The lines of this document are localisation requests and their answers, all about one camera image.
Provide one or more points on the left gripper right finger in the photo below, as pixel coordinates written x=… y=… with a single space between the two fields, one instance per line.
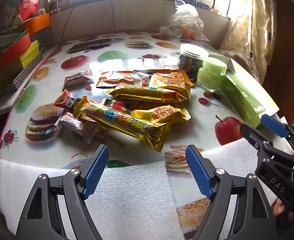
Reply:
x=252 y=217

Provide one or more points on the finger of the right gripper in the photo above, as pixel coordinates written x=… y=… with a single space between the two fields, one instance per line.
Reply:
x=265 y=145
x=282 y=130

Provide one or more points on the green white gift box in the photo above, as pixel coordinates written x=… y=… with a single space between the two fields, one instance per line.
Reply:
x=245 y=93

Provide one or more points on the yellow peanut crisp packet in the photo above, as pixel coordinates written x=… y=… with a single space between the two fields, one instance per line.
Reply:
x=164 y=114
x=179 y=86

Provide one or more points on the white foam sheet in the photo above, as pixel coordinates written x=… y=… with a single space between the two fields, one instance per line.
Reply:
x=135 y=199

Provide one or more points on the orange tofu snack pouch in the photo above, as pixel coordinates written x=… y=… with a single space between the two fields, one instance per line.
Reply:
x=115 y=78

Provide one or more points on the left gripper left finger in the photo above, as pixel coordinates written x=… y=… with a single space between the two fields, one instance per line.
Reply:
x=41 y=216

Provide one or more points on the long yellow snack bar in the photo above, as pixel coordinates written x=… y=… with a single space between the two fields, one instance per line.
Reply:
x=146 y=94
x=152 y=134

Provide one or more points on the red black small snack packet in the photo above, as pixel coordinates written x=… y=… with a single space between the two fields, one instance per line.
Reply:
x=65 y=100

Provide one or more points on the black smartphone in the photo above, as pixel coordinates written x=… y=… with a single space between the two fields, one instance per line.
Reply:
x=101 y=43

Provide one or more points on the red white candy packet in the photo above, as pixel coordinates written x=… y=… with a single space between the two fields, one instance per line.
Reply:
x=78 y=78

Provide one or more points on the green cream jar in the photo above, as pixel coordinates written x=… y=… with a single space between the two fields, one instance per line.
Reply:
x=210 y=75

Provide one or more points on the red dark jujube packet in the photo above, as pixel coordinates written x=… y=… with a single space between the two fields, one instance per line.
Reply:
x=117 y=105

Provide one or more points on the orange box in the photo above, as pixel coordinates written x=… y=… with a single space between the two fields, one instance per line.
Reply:
x=36 y=24

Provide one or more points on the striped black white box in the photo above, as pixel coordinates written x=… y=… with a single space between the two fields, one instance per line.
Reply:
x=21 y=77

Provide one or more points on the beige patterned curtain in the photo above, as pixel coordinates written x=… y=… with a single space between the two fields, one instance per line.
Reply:
x=251 y=35

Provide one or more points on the orange white snack pouch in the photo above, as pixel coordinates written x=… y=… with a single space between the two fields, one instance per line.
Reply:
x=142 y=77

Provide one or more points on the yellow green box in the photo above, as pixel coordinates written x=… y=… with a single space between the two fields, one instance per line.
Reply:
x=9 y=73

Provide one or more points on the clear plastic bag with oranges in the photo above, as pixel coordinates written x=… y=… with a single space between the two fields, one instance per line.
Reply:
x=184 y=23

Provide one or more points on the clear jar white lid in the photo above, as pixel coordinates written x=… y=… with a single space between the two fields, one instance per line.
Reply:
x=191 y=58

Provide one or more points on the pink white wafer packet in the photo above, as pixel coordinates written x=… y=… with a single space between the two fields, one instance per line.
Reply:
x=86 y=129

